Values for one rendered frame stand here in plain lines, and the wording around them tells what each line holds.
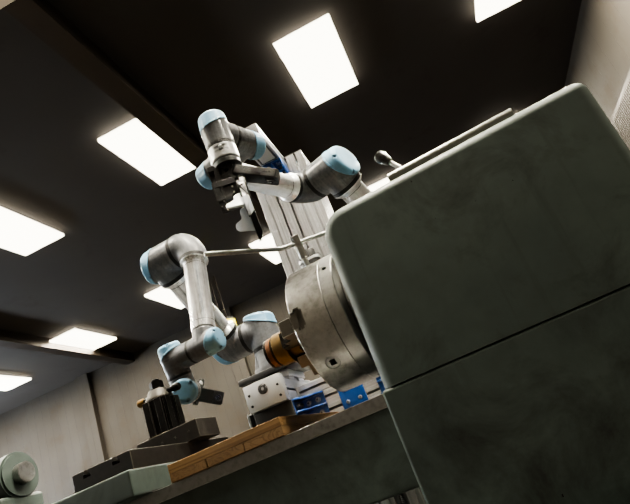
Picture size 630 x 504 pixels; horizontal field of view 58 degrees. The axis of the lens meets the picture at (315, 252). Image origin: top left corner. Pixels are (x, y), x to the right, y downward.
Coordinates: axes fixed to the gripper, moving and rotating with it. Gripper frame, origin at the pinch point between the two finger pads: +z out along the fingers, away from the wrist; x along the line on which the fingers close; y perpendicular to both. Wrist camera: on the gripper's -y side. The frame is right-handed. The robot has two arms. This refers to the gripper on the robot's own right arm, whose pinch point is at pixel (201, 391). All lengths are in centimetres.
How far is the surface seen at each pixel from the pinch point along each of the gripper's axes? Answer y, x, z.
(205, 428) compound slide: -8, 8, -51
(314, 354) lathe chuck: -29, -16, -88
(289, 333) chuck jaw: -23, -19, -85
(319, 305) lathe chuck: -27, -26, -91
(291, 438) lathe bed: -28, 2, -89
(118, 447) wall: 224, 179, 1077
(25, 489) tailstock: 39, 38, -28
